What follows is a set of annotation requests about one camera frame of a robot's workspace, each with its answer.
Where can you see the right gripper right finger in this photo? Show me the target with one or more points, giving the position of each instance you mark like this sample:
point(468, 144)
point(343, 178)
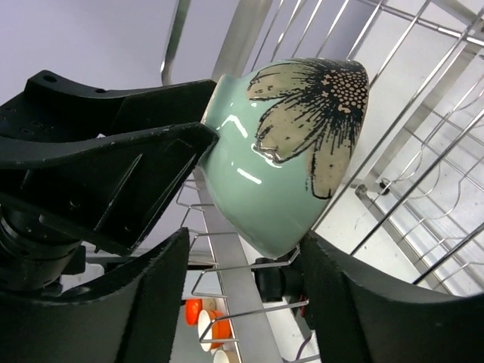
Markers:
point(362, 314)

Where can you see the orange white cup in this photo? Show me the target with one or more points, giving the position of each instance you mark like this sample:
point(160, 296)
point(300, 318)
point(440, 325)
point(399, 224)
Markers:
point(219, 330)
point(193, 308)

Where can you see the stainless steel dish rack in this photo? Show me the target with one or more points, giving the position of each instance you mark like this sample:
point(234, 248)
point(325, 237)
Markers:
point(411, 201)

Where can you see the celadon green bowl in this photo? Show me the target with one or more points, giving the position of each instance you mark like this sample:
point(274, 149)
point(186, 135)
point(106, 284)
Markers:
point(287, 133)

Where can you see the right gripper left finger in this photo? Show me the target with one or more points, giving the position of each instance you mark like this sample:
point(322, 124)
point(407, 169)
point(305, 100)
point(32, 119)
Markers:
point(127, 315)

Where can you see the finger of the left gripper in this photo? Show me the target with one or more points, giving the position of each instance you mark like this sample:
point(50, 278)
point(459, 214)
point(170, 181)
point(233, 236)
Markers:
point(132, 102)

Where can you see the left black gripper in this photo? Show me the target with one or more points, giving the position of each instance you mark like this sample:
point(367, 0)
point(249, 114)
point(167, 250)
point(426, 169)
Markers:
point(62, 183)

